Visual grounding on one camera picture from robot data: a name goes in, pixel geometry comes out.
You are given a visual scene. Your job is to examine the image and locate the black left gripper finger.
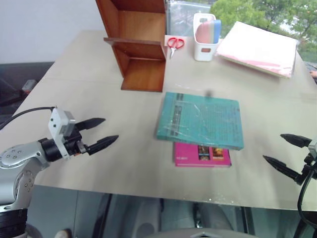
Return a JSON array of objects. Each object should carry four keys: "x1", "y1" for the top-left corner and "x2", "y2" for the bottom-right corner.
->
[
  {"x1": 75, "y1": 118, "x2": 106, "y2": 131},
  {"x1": 86, "y1": 135, "x2": 120, "y2": 157}
]

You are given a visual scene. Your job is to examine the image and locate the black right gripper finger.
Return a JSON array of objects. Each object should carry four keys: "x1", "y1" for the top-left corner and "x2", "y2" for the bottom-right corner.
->
[
  {"x1": 263, "y1": 155, "x2": 304, "y2": 185},
  {"x1": 280, "y1": 133, "x2": 313, "y2": 149}
]

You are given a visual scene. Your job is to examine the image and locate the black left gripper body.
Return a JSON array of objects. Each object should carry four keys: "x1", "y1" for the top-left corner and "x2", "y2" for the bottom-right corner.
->
[{"x1": 63, "y1": 124, "x2": 90, "y2": 157}]

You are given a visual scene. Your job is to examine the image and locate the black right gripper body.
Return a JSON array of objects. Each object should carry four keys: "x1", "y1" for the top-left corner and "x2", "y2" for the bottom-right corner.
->
[{"x1": 300, "y1": 153, "x2": 317, "y2": 185}]

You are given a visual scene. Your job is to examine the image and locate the magenta book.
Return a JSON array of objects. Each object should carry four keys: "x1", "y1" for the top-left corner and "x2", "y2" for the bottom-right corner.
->
[{"x1": 174, "y1": 141, "x2": 232, "y2": 168}]

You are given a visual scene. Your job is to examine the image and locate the brown wooden bookshelf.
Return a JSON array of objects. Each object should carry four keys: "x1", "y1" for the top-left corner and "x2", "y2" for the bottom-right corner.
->
[{"x1": 95, "y1": 0, "x2": 168, "y2": 93}]

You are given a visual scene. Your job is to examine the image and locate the teal book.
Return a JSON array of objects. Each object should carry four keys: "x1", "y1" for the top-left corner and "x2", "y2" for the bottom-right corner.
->
[{"x1": 156, "y1": 91, "x2": 245, "y2": 151}]

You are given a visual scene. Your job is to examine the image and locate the bystander person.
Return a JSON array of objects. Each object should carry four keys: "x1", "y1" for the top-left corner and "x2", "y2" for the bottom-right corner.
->
[{"x1": 304, "y1": 60, "x2": 317, "y2": 85}]

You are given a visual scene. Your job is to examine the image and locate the pink paper stack in sleeve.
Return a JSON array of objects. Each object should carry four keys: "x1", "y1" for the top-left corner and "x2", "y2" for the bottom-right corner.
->
[{"x1": 214, "y1": 21, "x2": 298, "y2": 79}]

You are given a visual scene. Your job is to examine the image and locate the dark rounded robot body shape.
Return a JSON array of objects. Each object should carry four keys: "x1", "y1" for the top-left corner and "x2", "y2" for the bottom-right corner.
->
[{"x1": 148, "y1": 227, "x2": 251, "y2": 238}]

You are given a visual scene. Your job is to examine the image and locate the white plastic storage caddy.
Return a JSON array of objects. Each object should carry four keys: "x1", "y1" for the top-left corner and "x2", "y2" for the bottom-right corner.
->
[{"x1": 193, "y1": 12, "x2": 222, "y2": 62}]

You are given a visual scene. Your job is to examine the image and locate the blue foam pad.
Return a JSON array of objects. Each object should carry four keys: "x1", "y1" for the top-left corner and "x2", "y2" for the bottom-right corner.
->
[{"x1": 212, "y1": 19, "x2": 222, "y2": 43}]

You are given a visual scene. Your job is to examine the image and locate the pink foam pad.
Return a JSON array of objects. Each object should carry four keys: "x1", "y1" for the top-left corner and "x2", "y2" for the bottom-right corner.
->
[{"x1": 195, "y1": 20, "x2": 212, "y2": 44}]

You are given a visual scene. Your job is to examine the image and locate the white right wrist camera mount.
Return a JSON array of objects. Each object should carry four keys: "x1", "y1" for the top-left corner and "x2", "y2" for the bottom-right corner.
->
[{"x1": 308, "y1": 138, "x2": 317, "y2": 160}]

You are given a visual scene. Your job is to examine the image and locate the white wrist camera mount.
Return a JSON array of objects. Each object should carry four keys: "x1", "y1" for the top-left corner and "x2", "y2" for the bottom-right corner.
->
[
  {"x1": 308, "y1": 138, "x2": 317, "y2": 160},
  {"x1": 48, "y1": 108, "x2": 76, "y2": 160}
]

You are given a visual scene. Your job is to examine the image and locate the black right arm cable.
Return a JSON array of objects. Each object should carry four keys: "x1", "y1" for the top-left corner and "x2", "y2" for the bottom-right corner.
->
[{"x1": 297, "y1": 171, "x2": 317, "y2": 225}]

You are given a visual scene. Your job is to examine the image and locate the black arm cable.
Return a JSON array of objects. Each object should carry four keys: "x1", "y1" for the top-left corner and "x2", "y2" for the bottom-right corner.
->
[
  {"x1": 0, "y1": 106, "x2": 56, "y2": 131},
  {"x1": 297, "y1": 171, "x2": 317, "y2": 225}
]

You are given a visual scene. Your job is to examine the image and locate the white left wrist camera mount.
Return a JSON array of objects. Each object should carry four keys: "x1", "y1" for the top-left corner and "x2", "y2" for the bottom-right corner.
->
[{"x1": 48, "y1": 108, "x2": 76, "y2": 160}]

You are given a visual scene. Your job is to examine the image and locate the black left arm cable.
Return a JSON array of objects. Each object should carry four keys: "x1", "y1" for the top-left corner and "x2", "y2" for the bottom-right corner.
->
[{"x1": 0, "y1": 106, "x2": 56, "y2": 131}]

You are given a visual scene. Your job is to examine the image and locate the red handled scissors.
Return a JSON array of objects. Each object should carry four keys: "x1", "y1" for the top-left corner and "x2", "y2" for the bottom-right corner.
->
[{"x1": 167, "y1": 37, "x2": 185, "y2": 60}]

